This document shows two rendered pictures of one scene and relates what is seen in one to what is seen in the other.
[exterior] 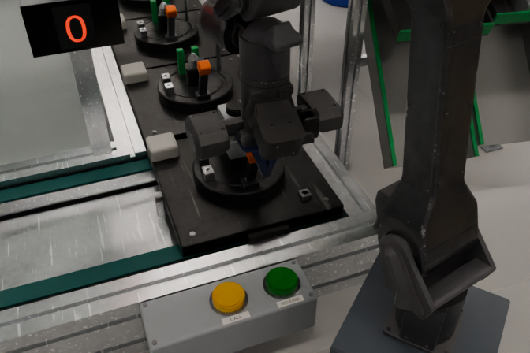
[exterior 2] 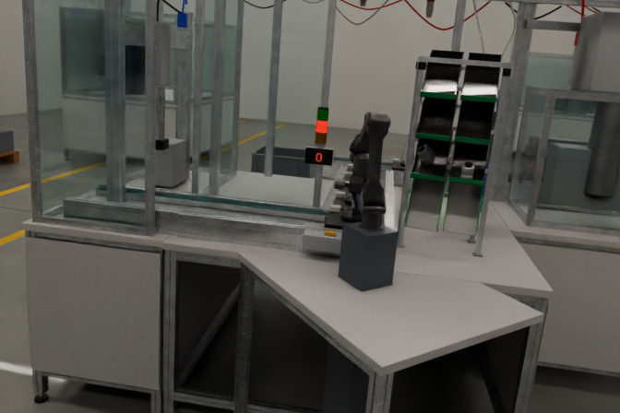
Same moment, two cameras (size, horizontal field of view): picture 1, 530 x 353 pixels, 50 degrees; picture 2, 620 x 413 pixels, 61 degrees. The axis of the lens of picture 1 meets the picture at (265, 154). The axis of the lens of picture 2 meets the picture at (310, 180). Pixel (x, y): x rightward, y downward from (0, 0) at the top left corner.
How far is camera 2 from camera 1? 1.55 m
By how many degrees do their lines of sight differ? 35
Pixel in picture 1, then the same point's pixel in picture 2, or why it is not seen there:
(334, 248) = not seen: hidden behind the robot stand
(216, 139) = (340, 183)
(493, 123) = (456, 225)
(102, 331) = (292, 235)
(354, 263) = not seen: hidden behind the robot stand
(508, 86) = (467, 214)
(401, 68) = (423, 196)
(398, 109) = (417, 208)
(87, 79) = (318, 178)
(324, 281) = not seen: hidden behind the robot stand
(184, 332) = (313, 234)
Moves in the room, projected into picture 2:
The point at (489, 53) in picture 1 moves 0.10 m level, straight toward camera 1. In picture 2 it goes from (463, 201) to (447, 204)
